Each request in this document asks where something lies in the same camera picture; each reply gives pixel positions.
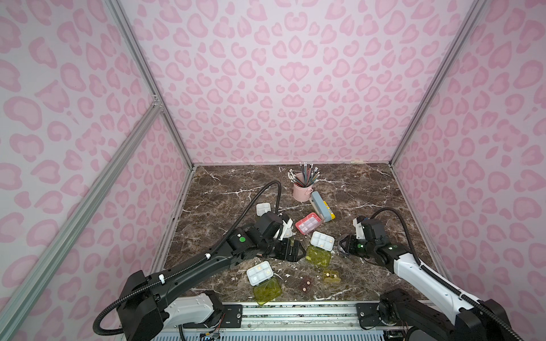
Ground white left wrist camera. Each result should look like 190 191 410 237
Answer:
274 218 294 240

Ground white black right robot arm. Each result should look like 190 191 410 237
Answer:
339 235 521 340

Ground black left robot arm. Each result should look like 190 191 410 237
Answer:
116 212 306 340

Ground green pillbox front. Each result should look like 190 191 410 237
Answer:
246 261 282 305

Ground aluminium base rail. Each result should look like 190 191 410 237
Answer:
154 301 410 340

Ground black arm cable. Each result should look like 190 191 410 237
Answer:
92 180 283 336
370 207 526 341

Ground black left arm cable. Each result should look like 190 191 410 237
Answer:
92 180 283 336

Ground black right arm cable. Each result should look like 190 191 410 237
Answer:
370 207 526 341

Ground pencils in cup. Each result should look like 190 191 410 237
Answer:
287 163 321 188

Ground small yellow pillbox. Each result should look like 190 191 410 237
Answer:
322 269 341 284

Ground green pillbox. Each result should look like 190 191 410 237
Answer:
255 203 272 217
246 261 282 305
306 231 335 268

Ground grey blue stapler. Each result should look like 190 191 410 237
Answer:
309 191 327 223

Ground small dark red pillbox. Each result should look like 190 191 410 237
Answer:
299 276 313 294

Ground pink pencil cup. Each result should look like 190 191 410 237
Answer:
293 173 314 203

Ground pink red rectangular pillbox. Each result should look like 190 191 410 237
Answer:
295 213 322 235

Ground yellow glue stick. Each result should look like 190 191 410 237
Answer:
324 201 336 222

